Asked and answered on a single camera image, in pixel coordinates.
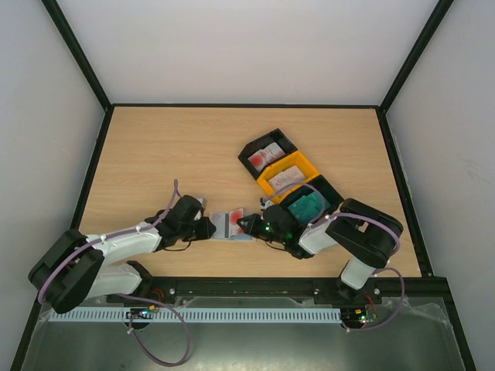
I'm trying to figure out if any red circle white card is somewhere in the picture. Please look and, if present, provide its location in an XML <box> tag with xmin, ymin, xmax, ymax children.
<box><xmin>228</xmin><ymin>208</ymin><xmax>244</xmax><ymax>237</ymax></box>

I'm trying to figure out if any pink blossom VIP card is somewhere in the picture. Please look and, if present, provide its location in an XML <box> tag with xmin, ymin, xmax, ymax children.
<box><xmin>210</xmin><ymin>212</ymin><xmax>229</xmax><ymax>240</ymax></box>

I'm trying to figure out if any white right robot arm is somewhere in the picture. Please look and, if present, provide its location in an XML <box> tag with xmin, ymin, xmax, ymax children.
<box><xmin>237</xmin><ymin>199</ymin><xmax>404</xmax><ymax>303</ymax></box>

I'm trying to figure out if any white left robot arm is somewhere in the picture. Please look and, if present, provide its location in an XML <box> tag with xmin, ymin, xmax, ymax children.
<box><xmin>28</xmin><ymin>195</ymin><xmax>216</xmax><ymax>314</ymax></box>

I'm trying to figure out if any teal card stack in bin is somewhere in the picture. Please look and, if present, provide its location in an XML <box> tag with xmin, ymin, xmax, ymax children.
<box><xmin>288</xmin><ymin>192</ymin><xmax>330</xmax><ymax>225</ymax></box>

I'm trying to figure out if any black bin with teal cards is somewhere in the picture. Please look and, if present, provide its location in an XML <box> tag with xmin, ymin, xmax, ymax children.
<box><xmin>280</xmin><ymin>175</ymin><xmax>343</xmax><ymax>224</ymax></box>

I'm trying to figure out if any pink patterned white card stack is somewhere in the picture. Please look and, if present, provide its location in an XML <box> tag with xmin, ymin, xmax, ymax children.
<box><xmin>268</xmin><ymin>165</ymin><xmax>306</xmax><ymax>191</ymax></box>

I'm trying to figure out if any red patterned white card stack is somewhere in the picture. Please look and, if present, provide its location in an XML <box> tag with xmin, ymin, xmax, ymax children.
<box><xmin>248</xmin><ymin>142</ymin><xmax>285</xmax><ymax>172</ymax></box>

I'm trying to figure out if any black bin with red cards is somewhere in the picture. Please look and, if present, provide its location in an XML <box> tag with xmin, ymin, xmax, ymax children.
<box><xmin>238</xmin><ymin>128</ymin><xmax>297</xmax><ymax>180</ymax></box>

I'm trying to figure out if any yellow middle bin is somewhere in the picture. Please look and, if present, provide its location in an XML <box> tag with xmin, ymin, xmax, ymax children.
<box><xmin>257</xmin><ymin>151</ymin><xmax>320</xmax><ymax>204</ymax></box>

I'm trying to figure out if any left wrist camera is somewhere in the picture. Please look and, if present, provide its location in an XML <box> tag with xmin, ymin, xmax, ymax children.
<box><xmin>196</xmin><ymin>197</ymin><xmax>207</xmax><ymax>210</ymax></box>

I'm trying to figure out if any white slotted cable duct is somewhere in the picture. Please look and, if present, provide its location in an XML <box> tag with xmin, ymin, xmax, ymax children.
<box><xmin>48</xmin><ymin>307</ymin><xmax>341</xmax><ymax>324</ymax></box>

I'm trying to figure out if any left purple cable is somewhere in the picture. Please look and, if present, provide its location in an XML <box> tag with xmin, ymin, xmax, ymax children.
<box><xmin>37</xmin><ymin>178</ymin><xmax>191</xmax><ymax>366</ymax></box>

